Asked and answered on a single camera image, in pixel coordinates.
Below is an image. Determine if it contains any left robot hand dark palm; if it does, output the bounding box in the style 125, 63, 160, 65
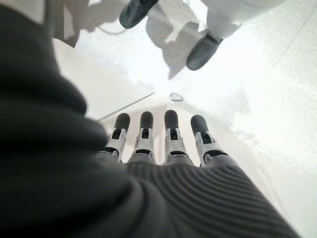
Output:
0, 4, 302, 238

